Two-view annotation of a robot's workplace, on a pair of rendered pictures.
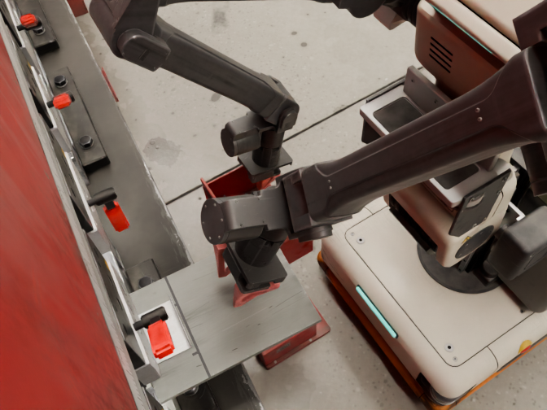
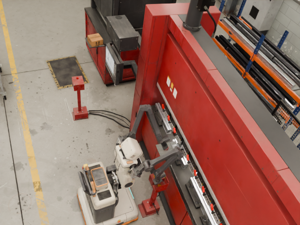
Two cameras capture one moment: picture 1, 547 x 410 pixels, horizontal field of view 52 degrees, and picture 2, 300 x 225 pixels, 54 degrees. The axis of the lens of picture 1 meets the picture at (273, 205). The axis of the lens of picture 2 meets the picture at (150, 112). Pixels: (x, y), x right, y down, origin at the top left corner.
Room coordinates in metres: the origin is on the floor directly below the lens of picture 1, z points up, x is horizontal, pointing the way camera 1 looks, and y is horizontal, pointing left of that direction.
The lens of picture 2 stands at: (2.48, -0.39, 3.86)
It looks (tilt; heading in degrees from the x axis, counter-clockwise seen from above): 46 degrees down; 175
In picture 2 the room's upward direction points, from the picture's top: 11 degrees clockwise
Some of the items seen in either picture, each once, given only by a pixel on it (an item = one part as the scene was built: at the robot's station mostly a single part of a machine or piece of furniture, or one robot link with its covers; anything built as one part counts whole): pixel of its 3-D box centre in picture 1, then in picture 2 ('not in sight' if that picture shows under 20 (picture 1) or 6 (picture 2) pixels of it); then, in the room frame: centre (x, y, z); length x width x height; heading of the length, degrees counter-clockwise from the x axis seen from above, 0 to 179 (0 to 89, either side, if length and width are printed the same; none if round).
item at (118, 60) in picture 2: not in sight; (114, 63); (-0.63, -0.71, 1.42); 0.45 x 0.12 x 0.36; 27
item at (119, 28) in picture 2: not in sight; (119, 54); (-0.72, -0.65, 1.53); 0.51 x 0.25 x 0.85; 27
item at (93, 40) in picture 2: not in sight; (94, 39); (-1.69, -1.17, 1.04); 0.30 x 0.26 x 0.12; 27
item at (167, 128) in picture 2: not in sight; (162, 118); (-0.23, 0.03, 0.92); 0.50 x 0.06 x 0.10; 22
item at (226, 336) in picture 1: (218, 309); (168, 148); (0.33, 0.10, 1.00); 0.26 x 0.18 x 0.01; 112
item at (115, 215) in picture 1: (110, 212); not in sight; (0.44, 0.24, 1.13); 0.04 x 0.02 x 0.10; 112
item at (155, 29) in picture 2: not in sight; (166, 83); (-0.69, 0.04, 1.15); 0.85 x 0.25 x 2.30; 112
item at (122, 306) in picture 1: (93, 324); (181, 135); (0.25, 0.23, 1.19); 0.15 x 0.09 x 0.17; 22
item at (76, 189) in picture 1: (50, 199); (188, 148); (0.44, 0.30, 1.19); 0.15 x 0.09 x 0.17; 22
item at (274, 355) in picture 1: (283, 319); (148, 206); (0.65, 0.01, 0.06); 0.25 x 0.20 x 0.12; 116
